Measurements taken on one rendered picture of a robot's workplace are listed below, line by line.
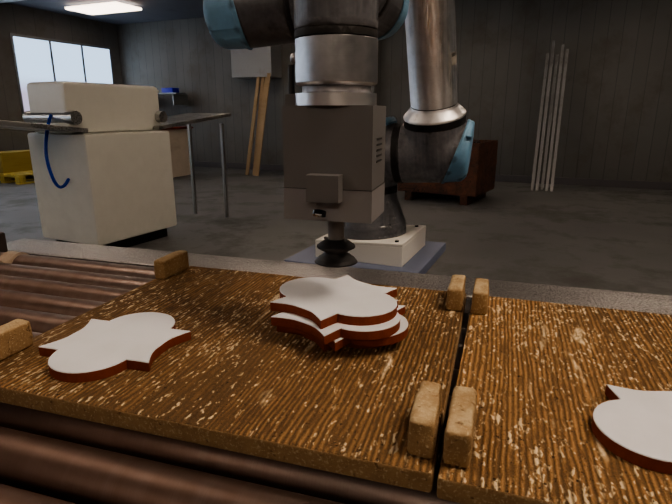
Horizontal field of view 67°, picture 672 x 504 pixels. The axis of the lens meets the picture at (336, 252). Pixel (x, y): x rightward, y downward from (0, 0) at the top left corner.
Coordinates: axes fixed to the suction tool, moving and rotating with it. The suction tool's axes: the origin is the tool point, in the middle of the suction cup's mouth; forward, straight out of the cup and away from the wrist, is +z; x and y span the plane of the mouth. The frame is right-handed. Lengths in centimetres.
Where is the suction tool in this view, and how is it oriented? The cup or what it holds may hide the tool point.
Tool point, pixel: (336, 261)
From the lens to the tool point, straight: 51.4
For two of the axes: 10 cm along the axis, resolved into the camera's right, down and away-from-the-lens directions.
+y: 9.6, 0.7, -2.6
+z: 0.0, 9.6, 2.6
